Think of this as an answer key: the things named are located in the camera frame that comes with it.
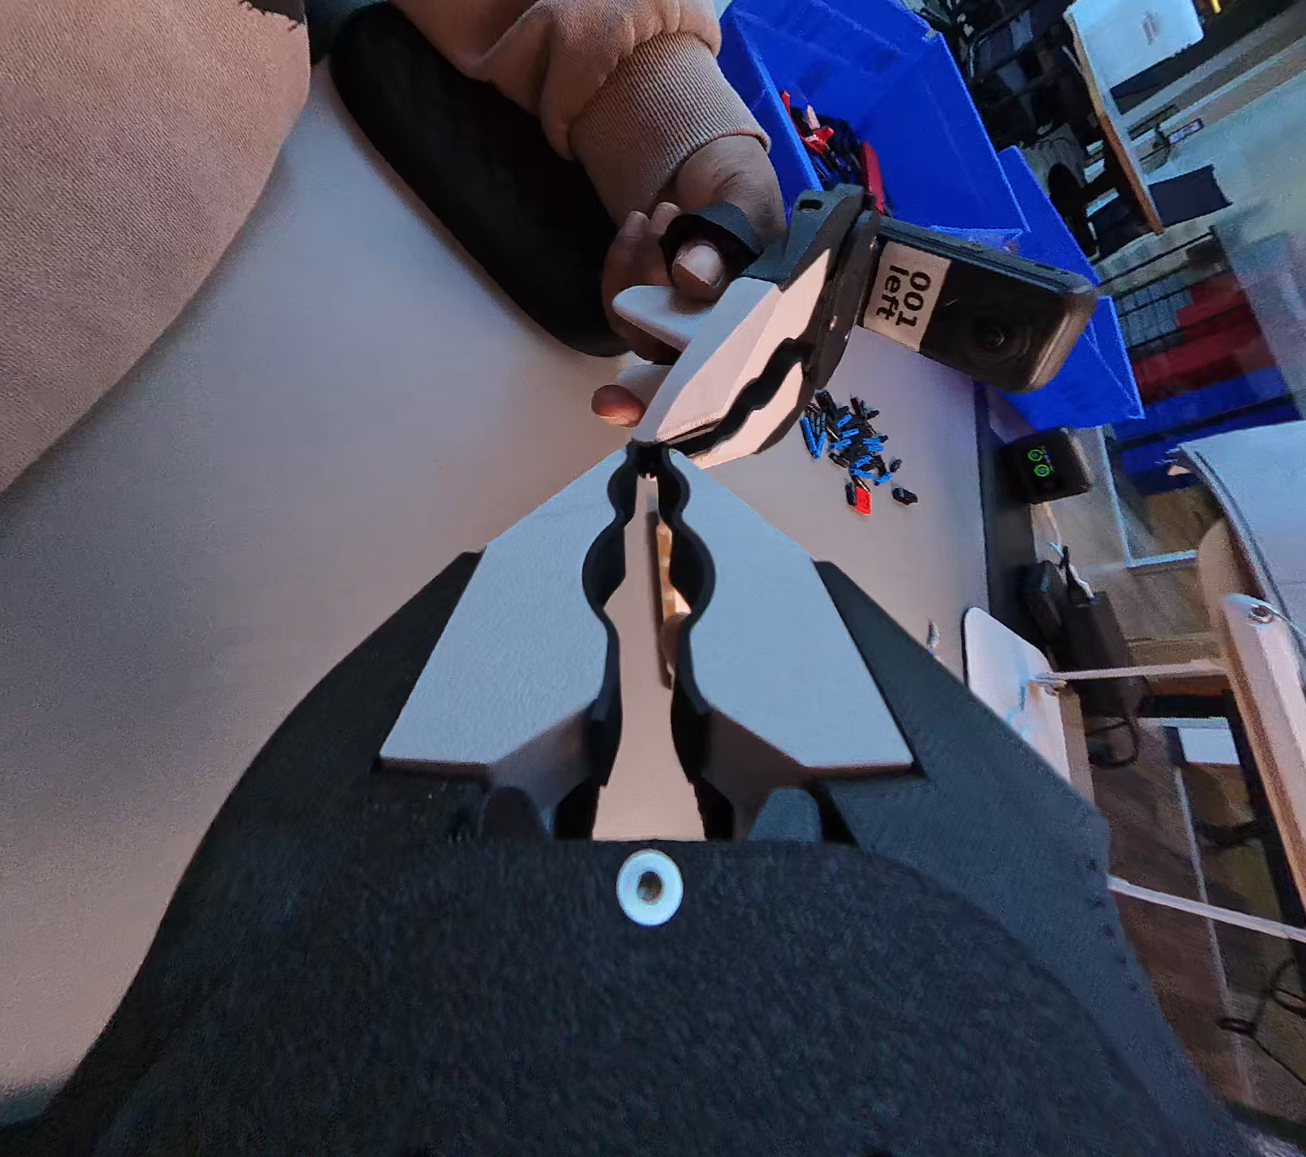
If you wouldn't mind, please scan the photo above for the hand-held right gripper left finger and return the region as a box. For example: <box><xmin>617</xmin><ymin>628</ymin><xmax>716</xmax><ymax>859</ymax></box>
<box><xmin>378</xmin><ymin>445</ymin><xmax>641</xmax><ymax>839</ymax></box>

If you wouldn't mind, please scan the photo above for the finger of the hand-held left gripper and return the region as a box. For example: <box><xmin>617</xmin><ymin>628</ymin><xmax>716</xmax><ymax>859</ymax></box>
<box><xmin>632</xmin><ymin>249</ymin><xmax>832</xmax><ymax>451</ymax></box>
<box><xmin>670</xmin><ymin>349</ymin><xmax>820</xmax><ymax>467</ymax></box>

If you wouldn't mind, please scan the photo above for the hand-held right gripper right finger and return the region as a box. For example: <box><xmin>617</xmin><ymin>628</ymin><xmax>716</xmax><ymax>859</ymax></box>
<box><xmin>655</xmin><ymin>448</ymin><xmax>914</xmax><ymax>839</ymax></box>

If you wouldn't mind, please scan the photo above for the heap of black blue pins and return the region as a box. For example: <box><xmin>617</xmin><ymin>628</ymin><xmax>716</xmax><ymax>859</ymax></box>
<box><xmin>798</xmin><ymin>392</ymin><xmax>919</xmax><ymax>517</ymax></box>

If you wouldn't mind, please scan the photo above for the person's left hand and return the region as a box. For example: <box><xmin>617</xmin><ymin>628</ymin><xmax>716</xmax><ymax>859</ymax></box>
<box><xmin>591</xmin><ymin>135</ymin><xmax>788</xmax><ymax>426</ymax></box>

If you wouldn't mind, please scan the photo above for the heap of red black parts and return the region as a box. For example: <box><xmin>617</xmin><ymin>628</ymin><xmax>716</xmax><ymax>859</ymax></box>
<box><xmin>776</xmin><ymin>89</ymin><xmax>890</xmax><ymax>218</ymax></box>

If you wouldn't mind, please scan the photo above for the white rounded side table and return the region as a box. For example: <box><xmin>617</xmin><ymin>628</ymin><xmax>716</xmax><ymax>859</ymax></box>
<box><xmin>961</xmin><ymin>606</ymin><xmax>1095</xmax><ymax>806</ymax></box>

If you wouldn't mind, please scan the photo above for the black device with green display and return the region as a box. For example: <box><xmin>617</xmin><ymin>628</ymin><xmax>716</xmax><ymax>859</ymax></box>
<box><xmin>997</xmin><ymin>425</ymin><xmax>1095</xmax><ymax>505</ymax></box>

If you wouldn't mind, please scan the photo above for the black power adapter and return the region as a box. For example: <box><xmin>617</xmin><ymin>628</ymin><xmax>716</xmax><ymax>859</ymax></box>
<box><xmin>1020</xmin><ymin>560</ymin><xmax>1149</xmax><ymax>730</ymax></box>

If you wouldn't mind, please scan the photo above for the wooden table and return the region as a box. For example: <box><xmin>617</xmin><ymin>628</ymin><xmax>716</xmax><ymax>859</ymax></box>
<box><xmin>1060</xmin><ymin>4</ymin><xmax>1225</xmax><ymax>234</ymax></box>

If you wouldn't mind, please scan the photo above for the black textured pad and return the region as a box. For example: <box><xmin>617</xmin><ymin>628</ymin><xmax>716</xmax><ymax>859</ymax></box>
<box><xmin>329</xmin><ymin>2</ymin><xmax>628</xmax><ymax>360</ymax></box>

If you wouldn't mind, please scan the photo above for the stack of red blue bins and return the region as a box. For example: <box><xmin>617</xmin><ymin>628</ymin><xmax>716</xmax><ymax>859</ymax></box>
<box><xmin>1111</xmin><ymin>270</ymin><xmax>1301</xmax><ymax>470</ymax></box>

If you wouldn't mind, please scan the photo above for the white storage box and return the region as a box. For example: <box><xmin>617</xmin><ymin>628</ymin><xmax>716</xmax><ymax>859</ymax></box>
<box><xmin>1060</xmin><ymin>0</ymin><xmax>1207</xmax><ymax>91</ymax></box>

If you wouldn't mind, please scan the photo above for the white curved furniture panel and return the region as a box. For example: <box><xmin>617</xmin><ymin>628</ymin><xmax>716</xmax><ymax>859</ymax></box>
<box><xmin>1172</xmin><ymin>433</ymin><xmax>1306</xmax><ymax>776</ymax></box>

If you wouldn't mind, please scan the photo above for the person's beige hoodie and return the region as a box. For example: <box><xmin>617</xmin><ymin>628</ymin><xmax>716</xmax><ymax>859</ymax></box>
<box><xmin>0</xmin><ymin>0</ymin><xmax>312</xmax><ymax>496</ymax></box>

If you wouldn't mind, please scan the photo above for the white cord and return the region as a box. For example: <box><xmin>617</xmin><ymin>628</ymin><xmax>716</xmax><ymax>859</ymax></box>
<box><xmin>1020</xmin><ymin>660</ymin><xmax>1240</xmax><ymax>692</ymax></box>

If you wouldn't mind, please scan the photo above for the white cable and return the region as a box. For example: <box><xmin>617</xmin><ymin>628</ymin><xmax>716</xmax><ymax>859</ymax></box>
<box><xmin>1105</xmin><ymin>874</ymin><xmax>1306</xmax><ymax>946</ymax></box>

